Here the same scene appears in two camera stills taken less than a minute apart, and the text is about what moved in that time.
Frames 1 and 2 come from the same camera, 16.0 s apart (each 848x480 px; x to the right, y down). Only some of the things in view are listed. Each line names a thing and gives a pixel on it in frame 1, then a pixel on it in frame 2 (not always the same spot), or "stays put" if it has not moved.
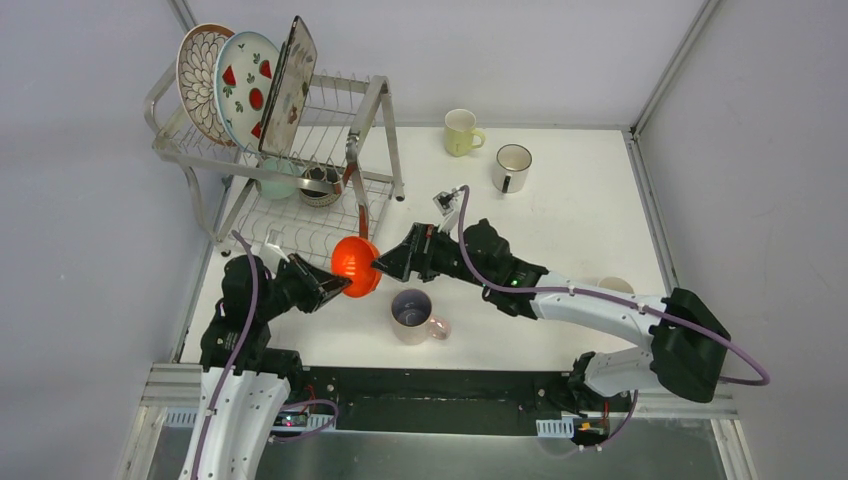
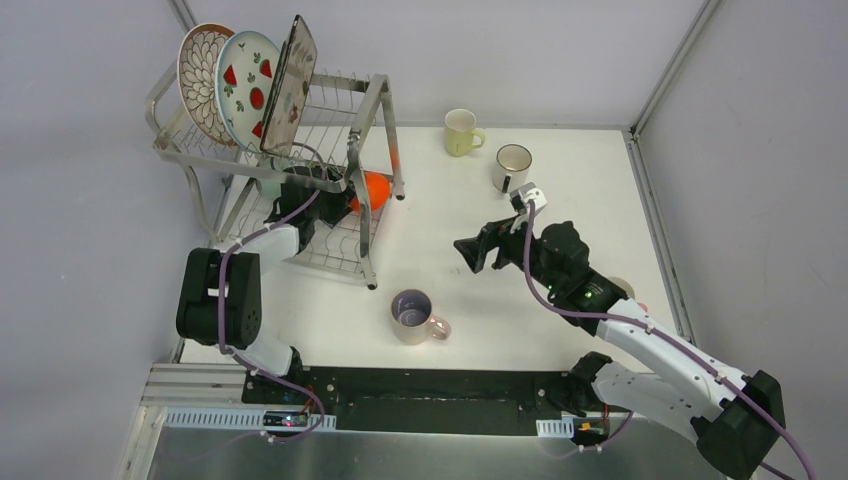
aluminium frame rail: (653, 216) stays put
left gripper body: (301, 283) -> (324, 203)
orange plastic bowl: (352, 258) -> (378, 190)
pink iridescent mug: (412, 319) stays put
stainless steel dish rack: (297, 203) stays put
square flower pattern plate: (289, 93) stays put
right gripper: (415, 254) -> (496, 234)
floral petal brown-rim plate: (196, 70) stays put
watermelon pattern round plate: (245, 71) stays put
